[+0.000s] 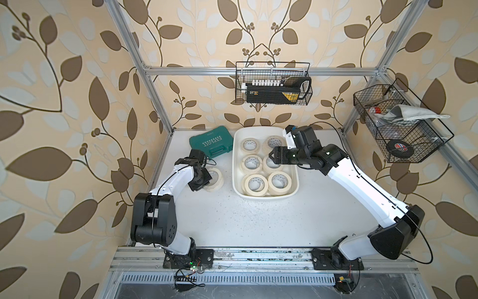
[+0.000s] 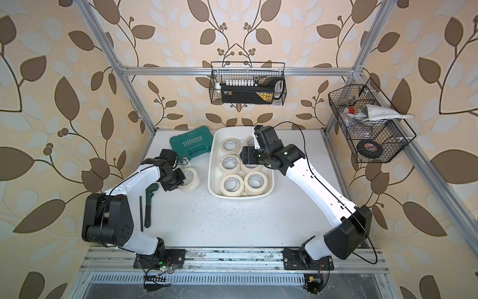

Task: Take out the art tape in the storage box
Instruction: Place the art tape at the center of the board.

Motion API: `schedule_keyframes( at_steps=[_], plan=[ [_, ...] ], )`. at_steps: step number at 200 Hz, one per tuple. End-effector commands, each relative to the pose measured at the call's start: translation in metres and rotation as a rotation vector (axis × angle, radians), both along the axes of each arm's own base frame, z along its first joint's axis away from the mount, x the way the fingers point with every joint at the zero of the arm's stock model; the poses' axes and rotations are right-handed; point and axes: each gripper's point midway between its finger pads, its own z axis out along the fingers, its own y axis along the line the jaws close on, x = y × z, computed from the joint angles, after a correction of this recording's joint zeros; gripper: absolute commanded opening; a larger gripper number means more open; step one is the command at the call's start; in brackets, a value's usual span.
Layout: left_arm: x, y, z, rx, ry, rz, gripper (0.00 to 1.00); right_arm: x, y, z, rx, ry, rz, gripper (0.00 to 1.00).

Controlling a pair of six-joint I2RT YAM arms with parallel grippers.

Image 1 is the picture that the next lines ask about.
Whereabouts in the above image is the black tape roll red label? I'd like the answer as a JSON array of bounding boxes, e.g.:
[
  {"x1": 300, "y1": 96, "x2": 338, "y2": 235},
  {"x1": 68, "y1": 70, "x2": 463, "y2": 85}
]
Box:
[{"x1": 386, "y1": 140, "x2": 415, "y2": 159}]

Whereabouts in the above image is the cream tape roll seven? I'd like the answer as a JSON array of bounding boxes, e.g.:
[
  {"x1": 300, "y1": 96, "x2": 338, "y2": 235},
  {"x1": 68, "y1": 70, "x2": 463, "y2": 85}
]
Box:
[{"x1": 263, "y1": 135, "x2": 287, "y2": 151}]

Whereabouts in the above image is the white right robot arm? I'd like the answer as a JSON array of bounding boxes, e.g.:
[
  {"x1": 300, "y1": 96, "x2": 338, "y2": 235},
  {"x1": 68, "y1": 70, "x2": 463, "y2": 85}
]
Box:
[{"x1": 269, "y1": 145, "x2": 424, "y2": 262}]

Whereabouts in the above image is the cream tape roll two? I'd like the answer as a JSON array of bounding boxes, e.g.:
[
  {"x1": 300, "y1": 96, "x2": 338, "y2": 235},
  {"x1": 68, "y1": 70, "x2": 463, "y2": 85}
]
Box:
[{"x1": 268, "y1": 171, "x2": 292, "y2": 196}]

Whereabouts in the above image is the cream tape roll one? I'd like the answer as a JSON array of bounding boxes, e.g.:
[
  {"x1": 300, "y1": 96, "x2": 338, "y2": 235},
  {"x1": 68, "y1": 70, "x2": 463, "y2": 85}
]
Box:
[{"x1": 242, "y1": 174, "x2": 269, "y2": 197}]

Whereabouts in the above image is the white plastic storage box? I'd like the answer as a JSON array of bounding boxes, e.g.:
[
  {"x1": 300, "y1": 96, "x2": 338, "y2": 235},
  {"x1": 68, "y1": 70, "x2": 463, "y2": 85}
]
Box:
[{"x1": 232, "y1": 127, "x2": 299, "y2": 200}]

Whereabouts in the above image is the black wire basket back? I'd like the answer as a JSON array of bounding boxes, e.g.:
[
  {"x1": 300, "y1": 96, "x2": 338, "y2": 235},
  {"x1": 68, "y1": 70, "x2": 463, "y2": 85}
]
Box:
[{"x1": 234, "y1": 61, "x2": 313, "y2": 105}]

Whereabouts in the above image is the grey cloth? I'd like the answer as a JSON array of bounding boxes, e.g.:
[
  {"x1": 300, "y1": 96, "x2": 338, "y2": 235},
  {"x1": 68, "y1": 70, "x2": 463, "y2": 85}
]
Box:
[{"x1": 378, "y1": 105, "x2": 450, "y2": 123}]

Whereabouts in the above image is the black yellow box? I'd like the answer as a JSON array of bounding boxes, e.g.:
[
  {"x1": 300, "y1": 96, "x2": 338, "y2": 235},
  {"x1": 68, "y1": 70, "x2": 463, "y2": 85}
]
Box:
[{"x1": 246, "y1": 85, "x2": 301, "y2": 105}]

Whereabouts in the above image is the aluminium frame post left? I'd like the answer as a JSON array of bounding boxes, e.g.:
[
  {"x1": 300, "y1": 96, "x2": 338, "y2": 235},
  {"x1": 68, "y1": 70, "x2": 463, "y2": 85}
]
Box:
[{"x1": 105, "y1": 0, "x2": 174, "y2": 136}]

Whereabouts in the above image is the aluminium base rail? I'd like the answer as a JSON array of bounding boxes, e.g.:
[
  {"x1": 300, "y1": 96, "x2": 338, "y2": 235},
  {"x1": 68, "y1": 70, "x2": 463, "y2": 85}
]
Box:
[{"x1": 108, "y1": 247, "x2": 419, "y2": 274}]

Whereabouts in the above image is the black wire basket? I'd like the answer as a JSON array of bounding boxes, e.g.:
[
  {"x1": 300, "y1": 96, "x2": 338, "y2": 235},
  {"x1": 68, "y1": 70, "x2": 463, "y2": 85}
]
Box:
[
  {"x1": 354, "y1": 78, "x2": 454, "y2": 163},
  {"x1": 234, "y1": 61, "x2": 313, "y2": 105}
]

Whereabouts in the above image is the aluminium frame back bar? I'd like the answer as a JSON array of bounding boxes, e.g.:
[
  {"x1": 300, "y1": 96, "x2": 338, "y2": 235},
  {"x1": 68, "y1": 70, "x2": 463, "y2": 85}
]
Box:
[{"x1": 145, "y1": 67, "x2": 379, "y2": 77}]

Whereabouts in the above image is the black wire basket right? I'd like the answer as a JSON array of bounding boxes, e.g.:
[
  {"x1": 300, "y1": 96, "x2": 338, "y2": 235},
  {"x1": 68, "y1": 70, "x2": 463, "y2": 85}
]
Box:
[{"x1": 354, "y1": 78, "x2": 454, "y2": 163}]

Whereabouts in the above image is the green tool case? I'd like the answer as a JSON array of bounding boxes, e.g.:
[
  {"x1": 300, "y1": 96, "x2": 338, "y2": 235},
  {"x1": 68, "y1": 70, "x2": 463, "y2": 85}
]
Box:
[{"x1": 189, "y1": 126, "x2": 234, "y2": 159}]

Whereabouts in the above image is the cream tape roll three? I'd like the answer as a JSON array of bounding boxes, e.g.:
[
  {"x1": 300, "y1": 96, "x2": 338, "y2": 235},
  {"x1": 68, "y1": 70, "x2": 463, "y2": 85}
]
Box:
[{"x1": 263, "y1": 156, "x2": 283, "y2": 174}]

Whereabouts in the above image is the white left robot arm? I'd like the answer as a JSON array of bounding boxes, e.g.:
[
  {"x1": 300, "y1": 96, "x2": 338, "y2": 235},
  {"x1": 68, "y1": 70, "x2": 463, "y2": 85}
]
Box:
[{"x1": 130, "y1": 149, "x2": 212, "y2": 256}]

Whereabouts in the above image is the aluminium frame post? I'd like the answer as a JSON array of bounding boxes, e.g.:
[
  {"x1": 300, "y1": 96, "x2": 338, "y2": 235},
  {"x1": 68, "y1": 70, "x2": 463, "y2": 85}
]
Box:
[
  {"x1": 341, "y1": 0, "x2": 430, "y2": 135},
  {"x1": 105, "y1": 0, "x2": 174, "y2": 136}
]

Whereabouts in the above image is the cream tape roll eight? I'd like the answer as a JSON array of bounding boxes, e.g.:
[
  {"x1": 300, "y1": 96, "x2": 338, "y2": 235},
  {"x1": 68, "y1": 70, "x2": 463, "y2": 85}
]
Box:
[{"x1": 204, "y1": 167, "x2": 224, "y2": 193}]

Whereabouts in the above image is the cream tape roll six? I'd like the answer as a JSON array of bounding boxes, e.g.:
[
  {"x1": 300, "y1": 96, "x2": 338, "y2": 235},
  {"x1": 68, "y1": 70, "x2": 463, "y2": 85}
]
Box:
[{"x1": 240, "y1": 138, "x2": 260, "y2": 154}]

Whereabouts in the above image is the cream tape roll four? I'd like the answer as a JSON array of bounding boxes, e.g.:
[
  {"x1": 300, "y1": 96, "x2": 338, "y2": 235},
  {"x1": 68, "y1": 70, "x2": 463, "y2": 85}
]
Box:
[{"x1": 240, "y1": 154, "x2": 263, "y2": 174}]

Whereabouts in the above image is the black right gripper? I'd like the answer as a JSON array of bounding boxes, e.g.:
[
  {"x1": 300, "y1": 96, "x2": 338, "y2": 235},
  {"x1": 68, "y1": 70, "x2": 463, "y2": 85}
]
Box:
[{"x1": 269, "y1": 145, "x2": 309, "y2": 166}]

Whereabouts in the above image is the aluminium frame post right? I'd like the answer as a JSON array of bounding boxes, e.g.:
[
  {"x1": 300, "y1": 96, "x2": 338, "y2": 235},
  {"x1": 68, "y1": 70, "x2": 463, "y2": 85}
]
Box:
[{"x1": 341, "y1": 0, "x2": 430, "y2": 135}]

